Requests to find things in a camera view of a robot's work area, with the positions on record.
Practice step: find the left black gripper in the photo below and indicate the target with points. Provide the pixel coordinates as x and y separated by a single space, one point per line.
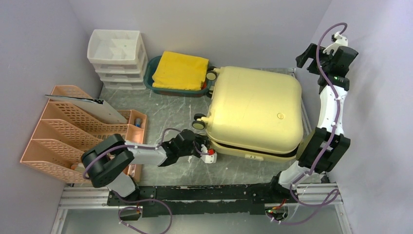
201 140

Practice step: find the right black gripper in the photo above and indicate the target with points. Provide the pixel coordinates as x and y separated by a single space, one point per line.
310 52

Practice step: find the red cloth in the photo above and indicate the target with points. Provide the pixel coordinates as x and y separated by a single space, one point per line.
204 84

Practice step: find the yellow cloth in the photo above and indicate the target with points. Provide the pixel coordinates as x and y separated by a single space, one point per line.
180 72

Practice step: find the yellow hard-shell suitcase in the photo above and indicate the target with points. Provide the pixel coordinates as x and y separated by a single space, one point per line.
253 114

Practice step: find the teal plastic bin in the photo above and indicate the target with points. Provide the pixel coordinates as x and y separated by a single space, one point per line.
148 81

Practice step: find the white plastic drawer unit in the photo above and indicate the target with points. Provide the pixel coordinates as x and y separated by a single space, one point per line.
119 58

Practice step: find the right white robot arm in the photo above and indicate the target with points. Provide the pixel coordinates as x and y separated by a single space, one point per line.
321 150

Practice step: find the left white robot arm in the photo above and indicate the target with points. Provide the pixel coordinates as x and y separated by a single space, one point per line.
104 163

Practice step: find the grey blue capped bottle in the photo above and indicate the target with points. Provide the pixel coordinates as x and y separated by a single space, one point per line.
138 122

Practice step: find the grey folder in organizer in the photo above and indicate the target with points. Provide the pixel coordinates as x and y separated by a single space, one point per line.
96 107

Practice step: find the orange mesh file organizer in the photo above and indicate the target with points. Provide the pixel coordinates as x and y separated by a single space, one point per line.
64 132

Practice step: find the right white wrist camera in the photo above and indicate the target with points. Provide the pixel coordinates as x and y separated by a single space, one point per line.
338 40

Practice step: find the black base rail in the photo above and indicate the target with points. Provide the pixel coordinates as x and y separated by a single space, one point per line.
155 201

